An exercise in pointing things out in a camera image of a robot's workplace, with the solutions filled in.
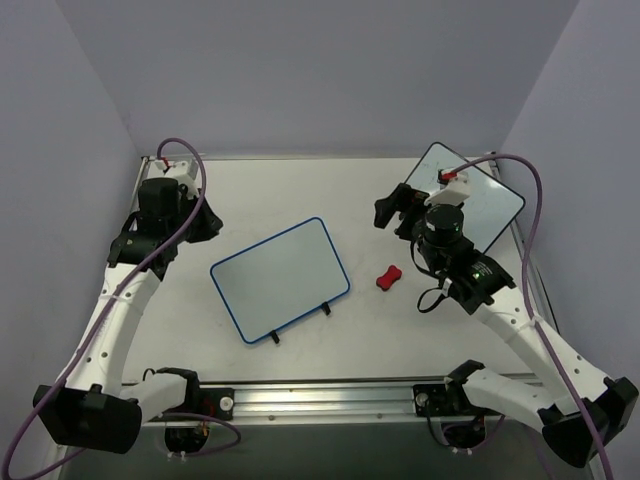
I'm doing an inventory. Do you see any red whiteboard eraser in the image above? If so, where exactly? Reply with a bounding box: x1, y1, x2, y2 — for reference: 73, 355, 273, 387
375, 265, 403, 291

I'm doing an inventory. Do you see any blue framed whiteboard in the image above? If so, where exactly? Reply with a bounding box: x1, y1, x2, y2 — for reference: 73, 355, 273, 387
210, 217, 351, 345

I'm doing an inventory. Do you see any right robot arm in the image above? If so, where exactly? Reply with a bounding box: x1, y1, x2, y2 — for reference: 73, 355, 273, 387
374, 183, 639, 468

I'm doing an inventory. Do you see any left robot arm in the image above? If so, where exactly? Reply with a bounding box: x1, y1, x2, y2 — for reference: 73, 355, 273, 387
33, 178, 223, 454

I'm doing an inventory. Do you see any black framed whiteboard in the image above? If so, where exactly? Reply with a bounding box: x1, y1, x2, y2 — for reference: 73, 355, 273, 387
406, 142, 525, 253

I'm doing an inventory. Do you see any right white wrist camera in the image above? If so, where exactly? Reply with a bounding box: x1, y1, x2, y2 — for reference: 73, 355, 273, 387
424, 170, 471, 207

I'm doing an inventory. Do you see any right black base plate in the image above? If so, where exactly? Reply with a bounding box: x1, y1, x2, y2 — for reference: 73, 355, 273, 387
412, 383, 480, 418

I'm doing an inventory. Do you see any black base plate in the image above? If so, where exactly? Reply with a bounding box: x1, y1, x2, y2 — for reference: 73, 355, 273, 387
412, 383, 480, 418
194, 386, 235, 421

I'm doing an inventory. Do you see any aluminium front rail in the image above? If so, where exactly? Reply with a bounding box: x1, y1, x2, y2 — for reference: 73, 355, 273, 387
52, 375, 599, 431

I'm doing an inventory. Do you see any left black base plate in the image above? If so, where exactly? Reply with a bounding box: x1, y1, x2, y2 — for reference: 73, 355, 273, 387
194, 386, 235, 421

